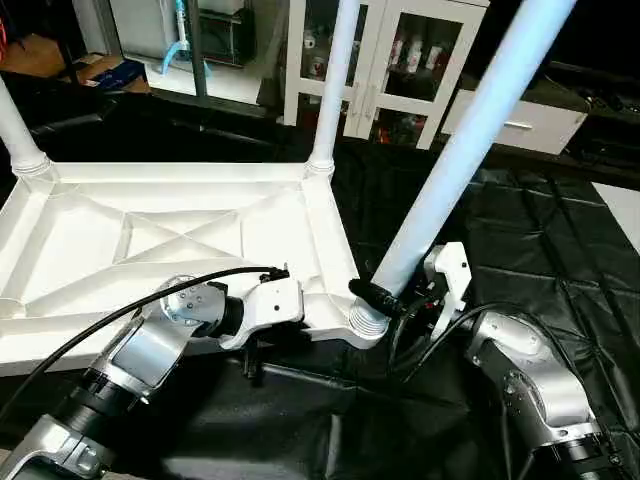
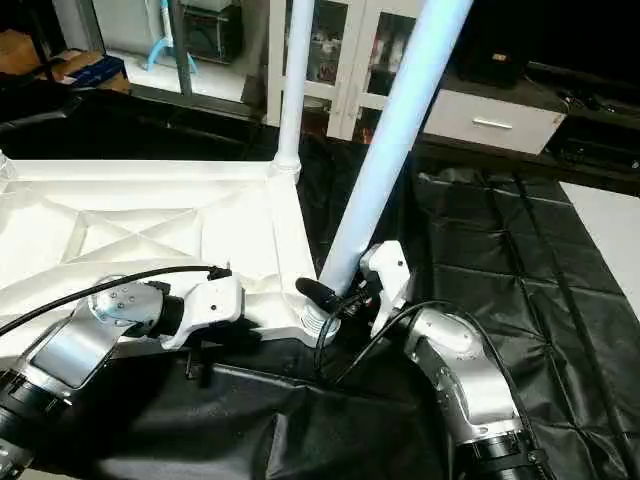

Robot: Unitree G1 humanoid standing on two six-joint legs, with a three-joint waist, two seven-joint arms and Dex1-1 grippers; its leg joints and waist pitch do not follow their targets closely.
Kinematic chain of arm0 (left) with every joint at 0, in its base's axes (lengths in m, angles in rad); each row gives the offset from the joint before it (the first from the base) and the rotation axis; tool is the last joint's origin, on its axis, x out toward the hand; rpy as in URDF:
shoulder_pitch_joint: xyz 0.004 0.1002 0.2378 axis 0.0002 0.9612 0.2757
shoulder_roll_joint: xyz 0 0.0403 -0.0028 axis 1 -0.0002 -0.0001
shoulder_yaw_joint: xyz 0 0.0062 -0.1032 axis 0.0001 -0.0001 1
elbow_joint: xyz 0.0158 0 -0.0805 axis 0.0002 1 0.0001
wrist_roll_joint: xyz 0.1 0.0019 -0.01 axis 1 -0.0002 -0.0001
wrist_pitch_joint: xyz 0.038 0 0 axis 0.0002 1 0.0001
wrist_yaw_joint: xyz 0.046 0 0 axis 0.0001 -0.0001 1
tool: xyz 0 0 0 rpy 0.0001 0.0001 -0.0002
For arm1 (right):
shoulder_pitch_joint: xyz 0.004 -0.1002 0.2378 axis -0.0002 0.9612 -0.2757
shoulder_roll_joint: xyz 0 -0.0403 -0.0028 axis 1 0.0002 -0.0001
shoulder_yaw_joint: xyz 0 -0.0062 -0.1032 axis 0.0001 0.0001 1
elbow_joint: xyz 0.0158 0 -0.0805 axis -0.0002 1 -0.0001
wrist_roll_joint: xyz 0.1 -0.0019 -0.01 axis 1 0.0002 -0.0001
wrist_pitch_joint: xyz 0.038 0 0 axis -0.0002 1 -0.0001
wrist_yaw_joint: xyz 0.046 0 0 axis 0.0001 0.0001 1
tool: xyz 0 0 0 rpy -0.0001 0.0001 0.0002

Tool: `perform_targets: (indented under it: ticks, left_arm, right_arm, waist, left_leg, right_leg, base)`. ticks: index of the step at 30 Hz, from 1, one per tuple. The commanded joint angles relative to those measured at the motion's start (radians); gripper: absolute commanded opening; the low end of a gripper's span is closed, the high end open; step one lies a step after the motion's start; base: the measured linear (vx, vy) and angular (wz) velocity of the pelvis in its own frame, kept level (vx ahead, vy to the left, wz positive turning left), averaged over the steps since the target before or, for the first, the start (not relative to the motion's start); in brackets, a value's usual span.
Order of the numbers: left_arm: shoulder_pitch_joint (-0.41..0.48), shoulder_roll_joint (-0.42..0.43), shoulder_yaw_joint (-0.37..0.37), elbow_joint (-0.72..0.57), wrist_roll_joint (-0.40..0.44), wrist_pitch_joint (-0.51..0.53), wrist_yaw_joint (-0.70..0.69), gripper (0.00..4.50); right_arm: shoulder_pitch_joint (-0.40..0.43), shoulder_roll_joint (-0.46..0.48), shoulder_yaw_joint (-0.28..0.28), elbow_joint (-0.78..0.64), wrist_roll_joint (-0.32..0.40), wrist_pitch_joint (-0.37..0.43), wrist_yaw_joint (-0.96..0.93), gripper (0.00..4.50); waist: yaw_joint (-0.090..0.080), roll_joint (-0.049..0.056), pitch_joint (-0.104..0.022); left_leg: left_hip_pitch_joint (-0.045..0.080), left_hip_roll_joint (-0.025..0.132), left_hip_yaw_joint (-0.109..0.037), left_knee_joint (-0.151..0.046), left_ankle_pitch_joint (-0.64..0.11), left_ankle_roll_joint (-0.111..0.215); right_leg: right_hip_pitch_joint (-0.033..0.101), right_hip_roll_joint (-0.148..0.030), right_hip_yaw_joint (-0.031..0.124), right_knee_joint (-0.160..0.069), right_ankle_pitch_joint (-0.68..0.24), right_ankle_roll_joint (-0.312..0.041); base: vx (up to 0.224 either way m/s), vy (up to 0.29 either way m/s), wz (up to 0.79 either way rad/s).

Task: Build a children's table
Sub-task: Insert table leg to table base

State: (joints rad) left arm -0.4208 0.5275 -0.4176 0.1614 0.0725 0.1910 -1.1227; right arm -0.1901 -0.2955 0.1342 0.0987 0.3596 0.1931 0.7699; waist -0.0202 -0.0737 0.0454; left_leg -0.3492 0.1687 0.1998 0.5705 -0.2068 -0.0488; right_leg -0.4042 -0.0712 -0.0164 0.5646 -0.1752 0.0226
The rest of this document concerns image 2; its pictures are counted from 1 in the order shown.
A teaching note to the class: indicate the blue flat box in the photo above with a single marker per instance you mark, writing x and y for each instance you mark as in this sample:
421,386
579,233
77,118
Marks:
95,72

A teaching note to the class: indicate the brown wooden board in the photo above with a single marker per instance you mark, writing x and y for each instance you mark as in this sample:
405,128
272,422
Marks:
25,52

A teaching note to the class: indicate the white plastic table leg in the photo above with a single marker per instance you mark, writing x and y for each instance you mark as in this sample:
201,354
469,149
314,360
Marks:
395,130
292,80

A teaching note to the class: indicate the white flat panel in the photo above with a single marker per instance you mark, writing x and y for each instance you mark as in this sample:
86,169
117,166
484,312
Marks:
605,240

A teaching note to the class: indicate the dark equipment rack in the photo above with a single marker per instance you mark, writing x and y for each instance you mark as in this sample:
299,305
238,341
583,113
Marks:
215,32

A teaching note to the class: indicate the light blue plastic item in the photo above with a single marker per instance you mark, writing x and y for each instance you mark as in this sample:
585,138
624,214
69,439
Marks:
160,45

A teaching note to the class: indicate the white glass door cabinet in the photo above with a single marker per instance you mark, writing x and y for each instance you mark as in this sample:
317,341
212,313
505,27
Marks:
350,50

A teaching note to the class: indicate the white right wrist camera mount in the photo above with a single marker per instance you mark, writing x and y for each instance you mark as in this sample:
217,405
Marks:
390,280

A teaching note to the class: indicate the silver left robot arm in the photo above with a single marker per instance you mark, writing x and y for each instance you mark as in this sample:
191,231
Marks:
70,340

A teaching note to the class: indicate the black bag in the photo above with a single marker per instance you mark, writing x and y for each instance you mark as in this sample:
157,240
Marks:
492,55

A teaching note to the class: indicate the white plastic table top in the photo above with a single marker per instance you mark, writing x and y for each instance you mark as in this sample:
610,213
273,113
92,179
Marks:
150,220

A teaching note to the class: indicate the grey metal pole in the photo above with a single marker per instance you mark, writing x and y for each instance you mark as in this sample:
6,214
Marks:
181,45

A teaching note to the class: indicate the black work mat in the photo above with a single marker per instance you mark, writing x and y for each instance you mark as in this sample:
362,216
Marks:
480,250

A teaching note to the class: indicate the white drawer unit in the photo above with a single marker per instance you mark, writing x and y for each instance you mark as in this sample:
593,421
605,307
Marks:
495,120

